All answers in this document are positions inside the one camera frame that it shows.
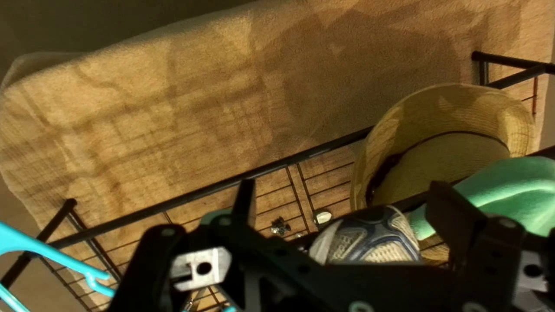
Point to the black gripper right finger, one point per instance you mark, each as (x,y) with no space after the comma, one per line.
(491,261)

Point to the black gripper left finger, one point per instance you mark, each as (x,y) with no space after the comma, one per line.
(153,261)

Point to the green towel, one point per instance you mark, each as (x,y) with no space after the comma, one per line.
(509,192)

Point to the black metal shoe rack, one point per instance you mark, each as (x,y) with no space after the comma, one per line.
(191,195)

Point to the teal plastic hanger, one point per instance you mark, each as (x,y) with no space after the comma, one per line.
(35,246)

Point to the grey blue sneaker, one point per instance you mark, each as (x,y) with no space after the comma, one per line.
(365,237)

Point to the straw hat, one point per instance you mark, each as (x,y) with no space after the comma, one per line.
(439,116)

